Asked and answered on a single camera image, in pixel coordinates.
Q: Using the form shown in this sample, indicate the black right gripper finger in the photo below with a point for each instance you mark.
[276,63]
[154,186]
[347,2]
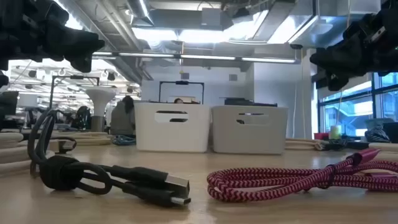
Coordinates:
[339,59]
[337,82]

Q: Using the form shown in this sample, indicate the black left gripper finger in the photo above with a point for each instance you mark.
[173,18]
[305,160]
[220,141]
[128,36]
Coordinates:
[74,43]
[83,63]

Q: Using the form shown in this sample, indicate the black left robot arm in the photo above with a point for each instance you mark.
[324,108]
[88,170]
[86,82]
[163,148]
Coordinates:
[3,79]

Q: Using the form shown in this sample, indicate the yellow-green cup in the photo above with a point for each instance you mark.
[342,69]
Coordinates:
[335,132]

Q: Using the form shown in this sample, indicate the person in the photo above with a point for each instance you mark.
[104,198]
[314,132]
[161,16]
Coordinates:
[82,118]
[178,100]
[121,121]

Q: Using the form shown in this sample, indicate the red box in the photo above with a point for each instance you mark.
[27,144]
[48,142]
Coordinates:
[321,136]

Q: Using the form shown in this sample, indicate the grey storage tub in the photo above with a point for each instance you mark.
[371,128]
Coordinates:
[377,122]

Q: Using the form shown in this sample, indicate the black-white striped cloth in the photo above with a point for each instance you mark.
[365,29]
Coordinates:
[377,135]

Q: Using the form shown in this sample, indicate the white rectangular lampshade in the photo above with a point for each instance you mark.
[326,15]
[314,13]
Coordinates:
[27,100]

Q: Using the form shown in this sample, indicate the black monitor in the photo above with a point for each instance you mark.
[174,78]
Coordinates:
[8,104]

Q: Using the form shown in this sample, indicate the black flat device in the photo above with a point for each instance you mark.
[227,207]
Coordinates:
[239,102]

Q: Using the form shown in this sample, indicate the light grey plastic bin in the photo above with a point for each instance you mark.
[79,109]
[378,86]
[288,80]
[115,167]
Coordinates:
[248,140]

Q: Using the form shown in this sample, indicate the tan box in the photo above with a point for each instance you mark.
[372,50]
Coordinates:
[189,99]

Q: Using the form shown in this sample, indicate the white plastic bin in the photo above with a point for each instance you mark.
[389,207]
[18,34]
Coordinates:
[172,137]

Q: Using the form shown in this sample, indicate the grey ceiling box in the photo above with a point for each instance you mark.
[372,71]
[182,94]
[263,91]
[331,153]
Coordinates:
[211,17]

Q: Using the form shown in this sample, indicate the black frame stand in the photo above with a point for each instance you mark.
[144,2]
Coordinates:
[182,82]
[74,77]

